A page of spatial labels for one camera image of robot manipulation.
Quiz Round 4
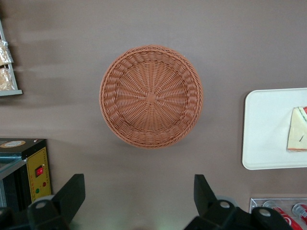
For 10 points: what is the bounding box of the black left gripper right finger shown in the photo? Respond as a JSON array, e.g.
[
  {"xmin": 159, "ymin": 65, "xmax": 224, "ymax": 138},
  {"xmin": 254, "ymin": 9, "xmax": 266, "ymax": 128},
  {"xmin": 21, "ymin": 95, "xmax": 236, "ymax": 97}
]
[{"xmin": 183, "ymin": 174, "xmax": 252, "ymax": 230}]

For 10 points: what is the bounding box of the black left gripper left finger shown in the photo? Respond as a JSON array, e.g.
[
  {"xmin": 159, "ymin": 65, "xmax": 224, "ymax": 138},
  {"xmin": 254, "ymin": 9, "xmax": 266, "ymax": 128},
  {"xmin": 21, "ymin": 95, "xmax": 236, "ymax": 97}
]
[{"xmin": 27, "ymin": 173, "xmax": 86, "ymax": 230}]

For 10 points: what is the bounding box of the triangle sandwich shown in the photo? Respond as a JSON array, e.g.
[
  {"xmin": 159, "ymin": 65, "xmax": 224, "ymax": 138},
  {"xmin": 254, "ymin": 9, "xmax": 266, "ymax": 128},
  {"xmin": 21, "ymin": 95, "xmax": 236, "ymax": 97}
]
[{"xmin": 286, "ymin": 106, "xmax": 307, "ymax": 151}]

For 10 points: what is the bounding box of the cream plastic tray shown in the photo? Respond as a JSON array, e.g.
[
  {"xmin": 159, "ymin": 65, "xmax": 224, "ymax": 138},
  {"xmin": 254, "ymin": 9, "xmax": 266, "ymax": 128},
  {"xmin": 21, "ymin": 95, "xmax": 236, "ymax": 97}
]
[{"xmin": 241, "ymin": 87, "xmax": 307, "ymax": 171}]

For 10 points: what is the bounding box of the grey metal snack tray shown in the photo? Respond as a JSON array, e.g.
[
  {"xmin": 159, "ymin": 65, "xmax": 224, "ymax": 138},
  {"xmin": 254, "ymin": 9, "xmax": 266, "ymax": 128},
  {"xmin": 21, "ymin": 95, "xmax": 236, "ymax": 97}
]
[{"xmin": 0, "ymin": 19, "xmax": 24, "ymax": 97}]

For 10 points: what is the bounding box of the round brown wicker basket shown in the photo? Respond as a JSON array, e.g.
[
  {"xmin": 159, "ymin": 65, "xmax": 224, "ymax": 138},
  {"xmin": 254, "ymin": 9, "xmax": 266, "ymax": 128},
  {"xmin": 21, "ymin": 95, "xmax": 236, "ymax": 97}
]
[{"xmin": 99, "ymin": 44, "xmax": 205, "ymax": 150}]

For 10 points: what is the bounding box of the clear acrylic bottle rack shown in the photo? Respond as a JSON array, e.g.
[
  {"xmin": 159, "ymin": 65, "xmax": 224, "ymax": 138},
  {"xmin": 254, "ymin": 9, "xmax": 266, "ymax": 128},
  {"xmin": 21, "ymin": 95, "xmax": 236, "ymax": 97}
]
[{"xmin": 249, "ymin": 197, "xmax": 307, "ymax": 230}]

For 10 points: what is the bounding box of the black food warmer cabinet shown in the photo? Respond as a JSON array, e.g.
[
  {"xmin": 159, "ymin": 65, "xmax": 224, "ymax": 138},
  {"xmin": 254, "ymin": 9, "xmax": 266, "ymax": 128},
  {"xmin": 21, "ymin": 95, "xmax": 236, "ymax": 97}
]
[{"xmin": 0, "ymin": 138, "xmax": 52, "ymax": 213}]

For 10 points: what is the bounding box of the red cola bottle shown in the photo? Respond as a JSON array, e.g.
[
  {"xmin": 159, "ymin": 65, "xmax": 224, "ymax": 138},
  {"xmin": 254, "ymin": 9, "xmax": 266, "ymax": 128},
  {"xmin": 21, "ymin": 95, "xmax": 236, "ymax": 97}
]
[
  {"xmin": 292, "ymin": 202, "xmax": 307, "ymax": 218},
  {"xmin": 262, "ymin": 200, "xmax": 304, "ymax": 230}
]

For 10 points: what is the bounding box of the clear bag of crackers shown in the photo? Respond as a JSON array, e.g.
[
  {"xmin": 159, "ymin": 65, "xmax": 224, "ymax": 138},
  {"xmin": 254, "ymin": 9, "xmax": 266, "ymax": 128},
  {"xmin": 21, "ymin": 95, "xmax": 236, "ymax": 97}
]
[
  {"xmin": 0, "ymin": 39, "xmax": 14, "ymax": 67},
  {"xmin": 0, "ymin": 68, "xmax": 15, "ymax": 91}
]

